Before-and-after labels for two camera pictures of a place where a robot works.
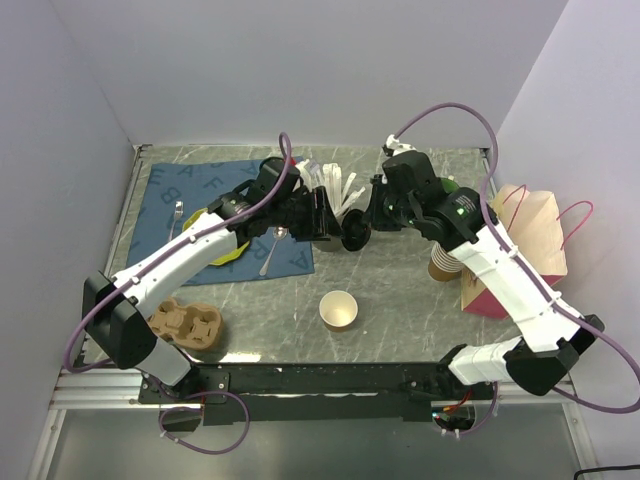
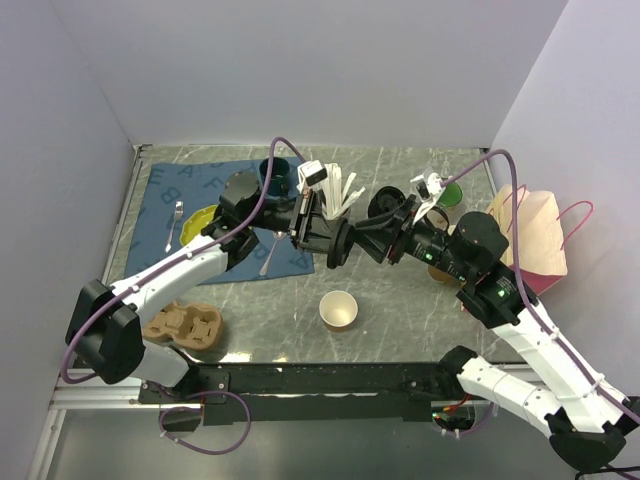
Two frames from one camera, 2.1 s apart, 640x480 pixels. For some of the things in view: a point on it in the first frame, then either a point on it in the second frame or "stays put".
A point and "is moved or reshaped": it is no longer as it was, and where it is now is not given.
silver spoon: [279, 233] stays put
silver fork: [179, 211] stays put
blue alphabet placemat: [175, 191] stays put
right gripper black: [380, 187] → [375, 237]
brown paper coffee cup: [338, 310] stays put
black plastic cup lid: [355, 230] is moved or reshaped
